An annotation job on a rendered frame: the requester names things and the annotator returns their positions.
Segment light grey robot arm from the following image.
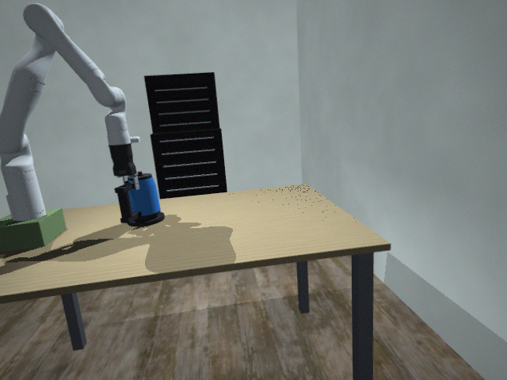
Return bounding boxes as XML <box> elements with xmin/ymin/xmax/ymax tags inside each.
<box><xmin>0</xmin><ymin>3</ymin><xmax>128</xmax><ymax>221</ymax></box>

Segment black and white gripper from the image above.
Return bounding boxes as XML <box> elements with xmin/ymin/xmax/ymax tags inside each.
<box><xmin>107</xmin><ymin>130</ymin><xmax>140</xmax><ymax>190</ymax></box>

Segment dark grey round disc with central stud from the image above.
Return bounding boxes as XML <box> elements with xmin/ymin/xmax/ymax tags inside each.
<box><xmin>128</xmin><ymin>212</ymin><xmax>165</xmax><ymax>226</ymax></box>

